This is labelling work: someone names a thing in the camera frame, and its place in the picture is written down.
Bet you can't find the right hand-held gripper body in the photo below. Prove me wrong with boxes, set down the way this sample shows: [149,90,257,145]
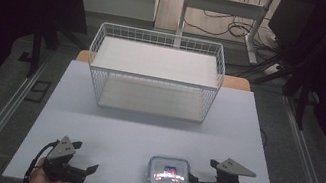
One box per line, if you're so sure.
[197,152,260,183]

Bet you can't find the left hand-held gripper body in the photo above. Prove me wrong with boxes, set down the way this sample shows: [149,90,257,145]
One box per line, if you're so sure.
[40,132,94,183]

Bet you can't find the clear food container blue lid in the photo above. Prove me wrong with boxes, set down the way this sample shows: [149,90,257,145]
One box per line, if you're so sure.
[144,152,195,183]

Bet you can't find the wooden table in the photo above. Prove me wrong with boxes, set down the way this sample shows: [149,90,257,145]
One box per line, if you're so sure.
[75,48,253,94]

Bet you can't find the black stand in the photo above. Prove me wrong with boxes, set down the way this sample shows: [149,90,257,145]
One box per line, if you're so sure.
[275,6,326,135]
[24,12,91,89]

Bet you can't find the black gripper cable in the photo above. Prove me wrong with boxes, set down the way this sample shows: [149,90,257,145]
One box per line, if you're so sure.
[22,136,59,183]

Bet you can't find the black floor socket frame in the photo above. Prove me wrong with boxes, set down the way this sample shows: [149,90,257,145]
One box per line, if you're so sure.
[24,77,53,106]

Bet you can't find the white wire basket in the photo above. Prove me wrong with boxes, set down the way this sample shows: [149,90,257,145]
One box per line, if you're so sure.
[79,19,231,128]

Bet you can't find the black floor cables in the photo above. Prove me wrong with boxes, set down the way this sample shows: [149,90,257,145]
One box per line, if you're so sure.
[182,0,271,46]

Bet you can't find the white metal desk frame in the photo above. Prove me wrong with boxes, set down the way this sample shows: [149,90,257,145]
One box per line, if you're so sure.
[172,0,276,68]

